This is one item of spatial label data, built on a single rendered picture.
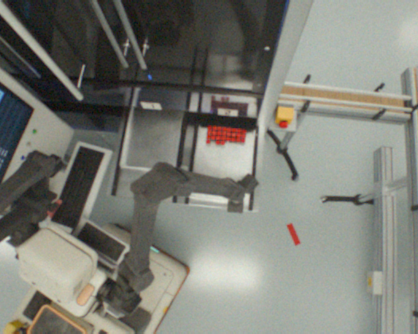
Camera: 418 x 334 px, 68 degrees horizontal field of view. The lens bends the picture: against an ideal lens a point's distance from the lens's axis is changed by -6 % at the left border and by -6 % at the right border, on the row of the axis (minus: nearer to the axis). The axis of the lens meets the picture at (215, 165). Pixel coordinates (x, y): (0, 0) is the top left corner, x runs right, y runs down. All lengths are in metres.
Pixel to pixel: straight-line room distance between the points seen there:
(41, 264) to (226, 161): 0.87
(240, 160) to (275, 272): 1.08
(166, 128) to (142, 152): 0.16
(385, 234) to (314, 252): 0.61
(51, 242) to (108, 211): 1.41
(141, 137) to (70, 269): 0.77
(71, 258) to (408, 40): 3.07
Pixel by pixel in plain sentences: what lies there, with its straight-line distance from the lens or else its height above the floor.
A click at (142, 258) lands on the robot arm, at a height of 1.33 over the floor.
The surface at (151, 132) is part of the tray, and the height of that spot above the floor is 0.88.
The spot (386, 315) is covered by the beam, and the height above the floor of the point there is 0.55.
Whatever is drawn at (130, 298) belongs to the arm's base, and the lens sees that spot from 1.16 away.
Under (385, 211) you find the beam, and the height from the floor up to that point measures 0.54.
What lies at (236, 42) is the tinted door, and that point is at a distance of 1.02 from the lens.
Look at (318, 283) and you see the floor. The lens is 2.43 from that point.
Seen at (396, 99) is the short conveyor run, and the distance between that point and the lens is 1.79.
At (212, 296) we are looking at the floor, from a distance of 2.35.
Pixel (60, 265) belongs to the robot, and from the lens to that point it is 1.06.
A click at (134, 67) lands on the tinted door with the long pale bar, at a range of 1.23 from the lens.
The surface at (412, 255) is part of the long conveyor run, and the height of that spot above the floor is 0.88.
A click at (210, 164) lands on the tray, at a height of 0.88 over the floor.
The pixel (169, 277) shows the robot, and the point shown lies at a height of 0.28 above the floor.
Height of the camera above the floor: 2.33
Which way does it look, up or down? 75 degrees down
